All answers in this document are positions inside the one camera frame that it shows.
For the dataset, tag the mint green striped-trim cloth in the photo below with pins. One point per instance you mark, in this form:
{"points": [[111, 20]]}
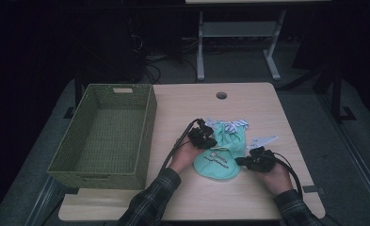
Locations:
{"points": [[218, 166]]}

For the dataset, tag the black metal stand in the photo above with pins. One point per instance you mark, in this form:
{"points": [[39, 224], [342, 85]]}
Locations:
{"points": [[336, 94]]}

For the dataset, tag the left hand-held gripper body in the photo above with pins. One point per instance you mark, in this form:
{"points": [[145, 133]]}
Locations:
{"points": [[198, 135]]}

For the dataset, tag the dark round table grommet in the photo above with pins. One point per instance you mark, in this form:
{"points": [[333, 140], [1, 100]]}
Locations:
{"points": [[221, 95]]}

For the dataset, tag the grey metal-framed desk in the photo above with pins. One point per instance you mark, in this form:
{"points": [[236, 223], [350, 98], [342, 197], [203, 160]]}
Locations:
{"points": [[236, 29]]}

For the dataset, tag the green woven basket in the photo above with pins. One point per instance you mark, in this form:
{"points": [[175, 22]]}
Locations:
{"points": [[110, 125]]}

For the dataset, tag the person's left hand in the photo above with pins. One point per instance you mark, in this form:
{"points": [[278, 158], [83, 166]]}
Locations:
{"points": [[184, 157]]}

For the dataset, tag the grey tape strip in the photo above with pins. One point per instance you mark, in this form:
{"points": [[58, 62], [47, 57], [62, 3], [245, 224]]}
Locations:
{"points": [[313, 189]]}

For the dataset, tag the dark cabinet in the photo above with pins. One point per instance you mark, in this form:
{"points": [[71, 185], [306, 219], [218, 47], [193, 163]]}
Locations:
{"points": [[116, 56]]}

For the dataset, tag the person's right hand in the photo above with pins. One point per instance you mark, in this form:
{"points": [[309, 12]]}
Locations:
{"points": [[278, 182]]}

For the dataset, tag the metal floor rail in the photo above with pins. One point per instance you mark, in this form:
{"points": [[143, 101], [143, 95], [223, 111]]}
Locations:
{"points": [[358, 160], [43, 201]]}

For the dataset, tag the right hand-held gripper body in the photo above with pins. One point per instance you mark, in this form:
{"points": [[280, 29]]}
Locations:
{"points": [[262, 161]]}

